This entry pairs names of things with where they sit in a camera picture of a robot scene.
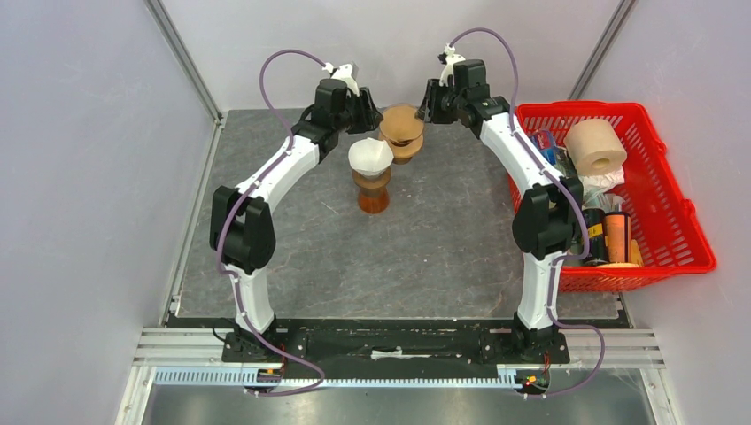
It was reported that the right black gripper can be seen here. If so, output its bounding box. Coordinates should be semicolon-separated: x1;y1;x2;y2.
415;78;466;124

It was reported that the white paper coffee filter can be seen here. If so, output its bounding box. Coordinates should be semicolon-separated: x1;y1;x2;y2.
348;137;394;178

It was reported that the brown paper coffee filter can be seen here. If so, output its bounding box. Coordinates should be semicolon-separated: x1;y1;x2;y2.
379;104;424;142

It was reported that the light wooden ring holder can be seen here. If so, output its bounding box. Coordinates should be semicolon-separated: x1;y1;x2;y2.
383;136;424;165

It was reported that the dark wooden ring holder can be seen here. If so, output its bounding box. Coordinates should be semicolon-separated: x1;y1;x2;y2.
352;168;391;191

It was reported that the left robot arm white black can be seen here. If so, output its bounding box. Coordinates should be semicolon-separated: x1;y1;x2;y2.
209;78;383;362

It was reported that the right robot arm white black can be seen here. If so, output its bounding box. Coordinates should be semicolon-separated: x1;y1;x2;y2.
415;53;583;362

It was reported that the blue snack packet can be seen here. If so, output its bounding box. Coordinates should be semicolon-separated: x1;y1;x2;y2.
530;129;557;166

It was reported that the amber glass carafe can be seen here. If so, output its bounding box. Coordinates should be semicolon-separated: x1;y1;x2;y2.
358;190;390;214

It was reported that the beige toilet paper roll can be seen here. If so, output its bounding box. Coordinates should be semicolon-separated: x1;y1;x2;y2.
564;119;627;176

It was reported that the crumpled white paper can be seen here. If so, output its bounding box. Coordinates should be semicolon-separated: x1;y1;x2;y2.
578;167;625;203

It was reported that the black cylindrical can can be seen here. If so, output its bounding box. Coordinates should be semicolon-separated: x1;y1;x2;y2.
583;208;608;267

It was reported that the orange cylindrical can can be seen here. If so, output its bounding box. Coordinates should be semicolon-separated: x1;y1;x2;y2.
605;212;631;263

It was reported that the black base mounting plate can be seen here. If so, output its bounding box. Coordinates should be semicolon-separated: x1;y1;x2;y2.
218;319;570;381

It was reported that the red plastic basket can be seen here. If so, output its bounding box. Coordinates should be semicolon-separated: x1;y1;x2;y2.
516;100;716;292

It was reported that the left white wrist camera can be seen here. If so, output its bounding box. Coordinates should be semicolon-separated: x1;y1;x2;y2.
322;62;360;97

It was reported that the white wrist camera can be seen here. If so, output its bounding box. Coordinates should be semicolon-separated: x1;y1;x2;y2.
438;43;466;87
322;62;360;97

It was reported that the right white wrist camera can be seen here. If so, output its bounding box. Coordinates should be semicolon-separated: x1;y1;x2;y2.
438;43;466;87

